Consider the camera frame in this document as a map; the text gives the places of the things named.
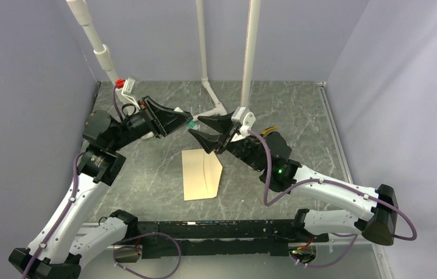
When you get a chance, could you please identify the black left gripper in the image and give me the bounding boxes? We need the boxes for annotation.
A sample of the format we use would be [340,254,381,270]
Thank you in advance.
[109,95,193,152]

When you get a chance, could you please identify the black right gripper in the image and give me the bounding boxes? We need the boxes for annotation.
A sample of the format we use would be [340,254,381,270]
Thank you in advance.
[189,112,267,173]

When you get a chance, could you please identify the white green glue stick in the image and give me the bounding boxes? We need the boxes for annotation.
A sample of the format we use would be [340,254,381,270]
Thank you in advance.
[174,107,198,130]

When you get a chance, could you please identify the tan paper envelope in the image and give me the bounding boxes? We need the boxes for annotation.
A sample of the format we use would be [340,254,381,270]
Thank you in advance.
[182,149,223,201]

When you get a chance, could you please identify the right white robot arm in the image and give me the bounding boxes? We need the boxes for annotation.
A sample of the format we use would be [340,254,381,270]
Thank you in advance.
[190,114,398,246]

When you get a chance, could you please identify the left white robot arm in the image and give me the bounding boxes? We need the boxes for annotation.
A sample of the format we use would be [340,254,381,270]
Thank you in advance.
[9,96,193,278]

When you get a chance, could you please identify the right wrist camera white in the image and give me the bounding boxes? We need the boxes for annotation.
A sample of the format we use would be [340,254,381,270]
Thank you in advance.
[231,106,256,141]

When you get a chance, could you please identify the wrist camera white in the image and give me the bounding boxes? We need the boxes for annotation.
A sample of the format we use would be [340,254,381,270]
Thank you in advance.
[231,106,256,141]
[115,77,140,108]

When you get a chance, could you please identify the yellow handled pliers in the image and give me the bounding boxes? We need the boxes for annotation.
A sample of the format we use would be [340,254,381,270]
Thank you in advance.
[261,126,277,137]

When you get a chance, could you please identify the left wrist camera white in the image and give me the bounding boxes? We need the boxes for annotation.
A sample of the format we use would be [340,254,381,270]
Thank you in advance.
[115,77,140,108]

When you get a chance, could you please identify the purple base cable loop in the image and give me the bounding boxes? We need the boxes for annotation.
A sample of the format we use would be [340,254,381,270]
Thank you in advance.
[112,232,182,279]

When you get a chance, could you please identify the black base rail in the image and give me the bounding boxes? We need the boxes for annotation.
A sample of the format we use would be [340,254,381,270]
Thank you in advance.
[115,219,329,259]

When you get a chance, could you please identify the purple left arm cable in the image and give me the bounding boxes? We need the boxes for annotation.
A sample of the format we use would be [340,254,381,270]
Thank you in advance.
[20,84,125,279]

